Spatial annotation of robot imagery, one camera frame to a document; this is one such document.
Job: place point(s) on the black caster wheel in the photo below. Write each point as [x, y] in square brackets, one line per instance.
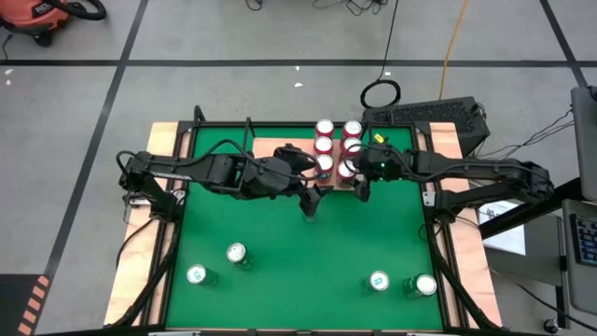
[551, 324]

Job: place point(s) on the green Sprite can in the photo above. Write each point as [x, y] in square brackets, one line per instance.
[236, 253]
[425, 284]

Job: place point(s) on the red Fanta can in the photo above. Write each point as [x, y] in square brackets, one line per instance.
[323, 144]
[324, 163]
[324, 127]
[352, 128]
[352, 145]
[345, 169]

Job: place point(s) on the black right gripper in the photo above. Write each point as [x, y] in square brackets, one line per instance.
[382, 163]

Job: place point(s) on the black mat with orange stripes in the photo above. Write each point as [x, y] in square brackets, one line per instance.
[18, 308]

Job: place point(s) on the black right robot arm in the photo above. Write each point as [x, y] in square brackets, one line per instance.
[476, 168]

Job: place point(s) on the grey workstation console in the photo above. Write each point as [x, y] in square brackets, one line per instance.
[576, 289]

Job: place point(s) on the wooden shelf with black frame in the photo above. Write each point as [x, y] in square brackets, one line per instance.
[263, 143]

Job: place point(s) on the white paper sheet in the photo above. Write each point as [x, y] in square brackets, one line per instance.
[508, 240]

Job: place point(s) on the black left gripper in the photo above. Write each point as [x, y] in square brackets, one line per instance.
[273, 177]

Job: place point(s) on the green table mat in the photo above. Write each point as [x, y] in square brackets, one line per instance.
[261, 303]

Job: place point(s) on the black desk bar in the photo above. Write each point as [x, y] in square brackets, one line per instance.
[531, 212]

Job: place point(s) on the black metal table frame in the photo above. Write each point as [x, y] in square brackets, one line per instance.
[233, 333]

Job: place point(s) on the silver arm base bracket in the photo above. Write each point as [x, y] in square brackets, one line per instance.
[134, 201]
[429, 198]

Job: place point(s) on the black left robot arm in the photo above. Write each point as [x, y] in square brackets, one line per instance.
[186, 169]

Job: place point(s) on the grey monitor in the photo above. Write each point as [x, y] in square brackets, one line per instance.
[585, 140]

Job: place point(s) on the orange shop vacuum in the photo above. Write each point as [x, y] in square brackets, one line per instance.
[32, 14]

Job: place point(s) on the black keyboard with blue keys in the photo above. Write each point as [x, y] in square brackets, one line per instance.
[587, 240]

